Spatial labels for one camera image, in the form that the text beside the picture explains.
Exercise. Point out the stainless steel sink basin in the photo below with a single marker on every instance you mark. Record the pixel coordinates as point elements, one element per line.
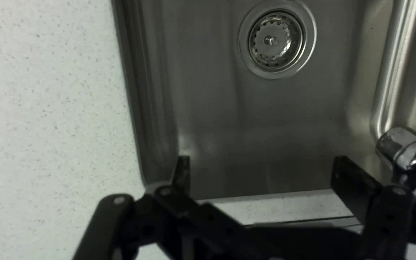
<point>254,140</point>

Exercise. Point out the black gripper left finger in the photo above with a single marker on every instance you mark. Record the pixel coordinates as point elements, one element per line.
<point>165,217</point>

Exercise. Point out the sink drain strainer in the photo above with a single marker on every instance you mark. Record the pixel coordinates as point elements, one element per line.
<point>278,38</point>

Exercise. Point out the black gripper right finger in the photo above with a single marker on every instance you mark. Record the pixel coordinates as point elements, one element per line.
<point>388,213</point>

